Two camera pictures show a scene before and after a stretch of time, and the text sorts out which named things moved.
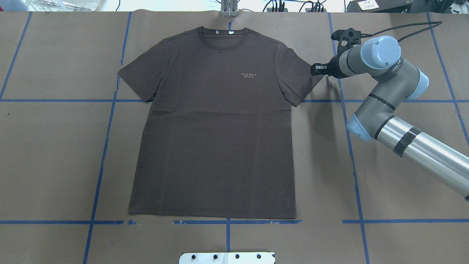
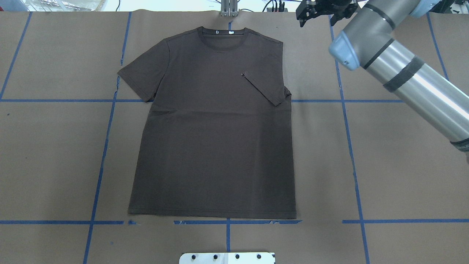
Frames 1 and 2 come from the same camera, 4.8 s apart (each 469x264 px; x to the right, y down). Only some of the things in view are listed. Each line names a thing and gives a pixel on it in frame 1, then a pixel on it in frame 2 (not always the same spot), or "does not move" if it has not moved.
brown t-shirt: x=218 y=142 does not move
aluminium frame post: x=229 y=8 does not move
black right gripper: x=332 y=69 -> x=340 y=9
